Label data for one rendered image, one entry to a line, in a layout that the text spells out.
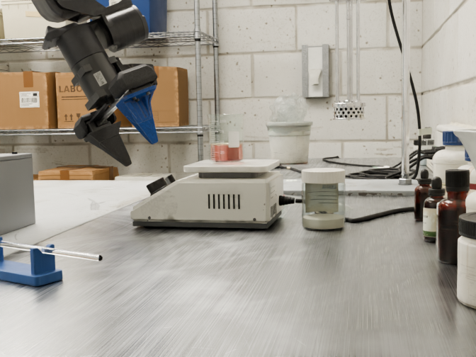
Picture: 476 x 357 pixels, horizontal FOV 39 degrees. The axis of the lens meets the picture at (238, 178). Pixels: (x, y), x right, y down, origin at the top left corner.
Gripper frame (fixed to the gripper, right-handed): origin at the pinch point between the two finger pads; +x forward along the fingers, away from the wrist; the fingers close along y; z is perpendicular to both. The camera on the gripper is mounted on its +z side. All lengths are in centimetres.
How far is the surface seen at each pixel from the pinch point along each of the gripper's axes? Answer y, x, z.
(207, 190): -8.4, 13.0, 1.1
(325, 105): 144, -2, 198
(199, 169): -8.4, 9.9, 1.7
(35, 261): -19.7, 11.5, -28.5
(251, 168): -13.4, 13.4, 5.6
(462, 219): -49, 26, -7
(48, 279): -19.3, 13.6, -28.2
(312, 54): 134, -27, 198
